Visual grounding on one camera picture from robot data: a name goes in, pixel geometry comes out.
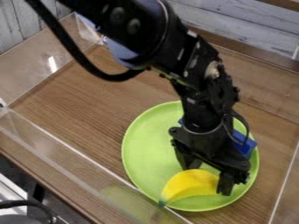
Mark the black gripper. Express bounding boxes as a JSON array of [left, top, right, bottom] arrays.
[[169, 122, 253, 196]]

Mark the yellow toy banana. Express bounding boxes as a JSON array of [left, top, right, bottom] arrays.
[[158, 169, 221, 207]]

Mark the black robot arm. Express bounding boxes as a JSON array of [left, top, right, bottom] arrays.
[[24, 0, 251, 196]]

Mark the green round plate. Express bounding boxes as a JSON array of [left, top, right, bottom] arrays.
[[122, 101, 259, 212]]

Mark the blue star-shaped block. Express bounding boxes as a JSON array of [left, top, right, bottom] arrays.
[[173, 117, 258, 162]]

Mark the clear acrylic front wall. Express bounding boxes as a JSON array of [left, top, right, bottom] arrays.
[[0, 107, 193, 224]]

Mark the black cable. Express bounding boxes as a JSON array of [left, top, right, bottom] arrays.
[[0, 199, 58, 224]]

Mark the clear acrylic corner bracket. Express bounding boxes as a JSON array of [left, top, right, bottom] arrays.
[[75, 13, 104, 46]]

